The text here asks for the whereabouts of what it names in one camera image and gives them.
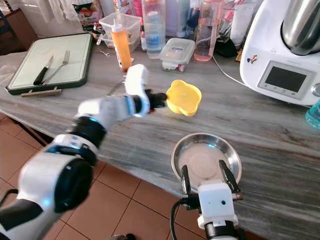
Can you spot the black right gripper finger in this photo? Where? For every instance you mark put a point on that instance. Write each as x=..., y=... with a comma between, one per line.
x=185, y=180
x=227, y=172

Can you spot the yellow scalloped plastic bowl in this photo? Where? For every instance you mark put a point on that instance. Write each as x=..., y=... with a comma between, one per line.
x=185, y=97

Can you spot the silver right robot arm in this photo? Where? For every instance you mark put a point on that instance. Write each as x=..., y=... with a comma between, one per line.
x=220, y=231

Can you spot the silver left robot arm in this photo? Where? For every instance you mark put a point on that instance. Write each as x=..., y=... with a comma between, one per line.
x=60, y=185

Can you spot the round stainless steel plate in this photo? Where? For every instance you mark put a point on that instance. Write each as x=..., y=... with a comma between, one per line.
x=200, y=155

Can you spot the clear lidded food container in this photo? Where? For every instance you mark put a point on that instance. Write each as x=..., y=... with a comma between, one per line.
x=177, y=50

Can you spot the orange sauce squeeze bottle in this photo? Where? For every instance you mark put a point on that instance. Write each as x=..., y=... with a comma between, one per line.
x=121, y=50

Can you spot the clear bottle blue label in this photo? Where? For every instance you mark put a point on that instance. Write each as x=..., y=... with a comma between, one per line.
x=154, y=35

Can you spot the pink translucent pitcher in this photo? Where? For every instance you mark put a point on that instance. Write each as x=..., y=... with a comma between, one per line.
x=205, y=40

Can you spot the small black appliance base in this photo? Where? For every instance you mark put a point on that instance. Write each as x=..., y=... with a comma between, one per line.
x=226, y=48

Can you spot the clear open plastic tub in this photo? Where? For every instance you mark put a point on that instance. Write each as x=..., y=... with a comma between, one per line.
x=107, y=27

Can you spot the white cutting board dark rim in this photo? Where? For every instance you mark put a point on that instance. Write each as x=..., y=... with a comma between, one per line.
x=75, y=65

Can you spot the silver metal fork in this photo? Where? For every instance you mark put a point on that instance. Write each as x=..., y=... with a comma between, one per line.
x=64, y=59

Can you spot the teal clear water bottle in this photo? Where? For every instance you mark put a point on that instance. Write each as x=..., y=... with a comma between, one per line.
x=314, y=115

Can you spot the printed food packet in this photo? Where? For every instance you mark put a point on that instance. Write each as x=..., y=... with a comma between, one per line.
x=87, y=15

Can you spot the white translucent tall bottle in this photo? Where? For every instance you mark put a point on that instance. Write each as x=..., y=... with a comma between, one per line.
x=241, y=22

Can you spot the white food processor steel bowl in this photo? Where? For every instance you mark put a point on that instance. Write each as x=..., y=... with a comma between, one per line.
x=260, y=45

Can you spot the white plastic bag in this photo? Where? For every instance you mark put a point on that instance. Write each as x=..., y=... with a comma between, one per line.
x=45, y=17

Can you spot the dark wooden furniture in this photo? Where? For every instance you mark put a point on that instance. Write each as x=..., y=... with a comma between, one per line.
x=20, y=35

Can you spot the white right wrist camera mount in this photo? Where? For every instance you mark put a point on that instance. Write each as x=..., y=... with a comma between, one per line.
x=217, y=202

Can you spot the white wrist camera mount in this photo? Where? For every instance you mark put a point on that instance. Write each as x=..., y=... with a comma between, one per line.
x=137, y=80
x=217, y=202

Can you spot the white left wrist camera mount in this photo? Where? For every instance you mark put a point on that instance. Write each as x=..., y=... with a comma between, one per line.
x=137, y=80

